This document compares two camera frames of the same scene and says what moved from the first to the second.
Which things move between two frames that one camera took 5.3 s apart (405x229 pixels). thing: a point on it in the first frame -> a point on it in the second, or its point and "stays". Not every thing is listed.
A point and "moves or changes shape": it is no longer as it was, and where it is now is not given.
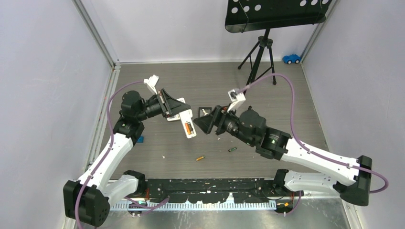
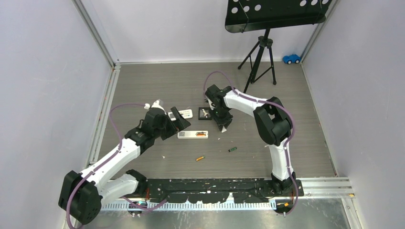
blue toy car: (291, 58) stays
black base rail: (182, 191) stays
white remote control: (189, 129) moves or changes shape
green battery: (232, 149) stays
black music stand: (244, 15) stays
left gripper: (167, 103) -> (175, 126)
